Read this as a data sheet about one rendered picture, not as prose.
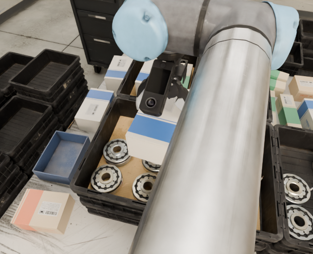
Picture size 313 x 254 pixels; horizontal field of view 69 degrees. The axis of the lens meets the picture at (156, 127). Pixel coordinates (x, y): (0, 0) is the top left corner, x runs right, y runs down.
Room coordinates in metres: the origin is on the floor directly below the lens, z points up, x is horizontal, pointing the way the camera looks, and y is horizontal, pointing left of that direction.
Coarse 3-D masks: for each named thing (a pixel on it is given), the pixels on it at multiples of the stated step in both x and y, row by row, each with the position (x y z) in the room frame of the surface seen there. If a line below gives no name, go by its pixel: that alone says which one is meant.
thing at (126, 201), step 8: (120, 96) 0.65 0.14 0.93; (112, 104) 0.61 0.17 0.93; (104, 120) 0.53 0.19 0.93; (96, 136) 0.46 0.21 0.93; (88, 152) 0.40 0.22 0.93; (80, 168) 0.35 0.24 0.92; (72, 184) 0.29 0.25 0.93; (80, 192) 0.26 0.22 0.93; (88, 192) 0.26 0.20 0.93; (96, 192) 0.26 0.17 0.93; (104, 200) 0.25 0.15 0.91; (112, 200) 0.24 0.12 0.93; (120, 200) 0.24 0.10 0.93; (128, 200) 0.24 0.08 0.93; (136, 208) 0.22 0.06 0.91; (144, 208) 0.22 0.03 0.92
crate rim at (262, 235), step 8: (272, 128) 0.50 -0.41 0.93; (272, 136) 0.46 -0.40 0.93; (272, 144) 0.44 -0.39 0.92; (272, 152) 0.40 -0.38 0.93; (272, 160) 0.37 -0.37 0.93; (272, 168) 0.34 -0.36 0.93; (272, 176) 0.31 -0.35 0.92; (280, 208) 0.22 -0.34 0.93; (280, 216) 0.19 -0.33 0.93; (280, 224) 0.17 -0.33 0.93; (256, 232) 0.15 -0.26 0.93; (264, 232) 0.15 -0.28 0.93; (280, 232) 0.15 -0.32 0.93; (272, 240) 0.14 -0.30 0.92
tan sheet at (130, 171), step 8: (120, 120) 0.61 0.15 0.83; (128, 120) 0.61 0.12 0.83; (120, 128) 0.57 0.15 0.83; (128, 128) 0.57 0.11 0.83; (112, 136) 0.53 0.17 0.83; (120, 136) 0.53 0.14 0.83; (104, 160) 0.42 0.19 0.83; (136, 160) 0.42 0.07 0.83; (120, 168) 0.39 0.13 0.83; (128, 168) 0.39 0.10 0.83; (136, 168) 0.39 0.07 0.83; (128, 176) 0.36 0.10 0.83; (136, 176) 0.36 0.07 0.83; (128, 184) 0.33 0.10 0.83; (120, 192) 0.30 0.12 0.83; (128, 192) 0.30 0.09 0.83
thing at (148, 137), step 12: (168, 108) 0.40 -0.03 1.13; (144, 120) 0.36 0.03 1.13; (156, 120) 0.36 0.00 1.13; (168, 120) 0.36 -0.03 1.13; (132, 132) 0.32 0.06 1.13; (144, 132) 0.32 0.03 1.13; (156, 132) 0.32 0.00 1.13; (168, 132) 0.32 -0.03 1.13; (132, 144) 0.31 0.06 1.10; (144, 144) 0.30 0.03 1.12; (156, 144) 0.29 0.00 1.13; (168, 144) 0.29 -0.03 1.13; (144, 156) 0.30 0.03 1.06; (156, 156) 0.29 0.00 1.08
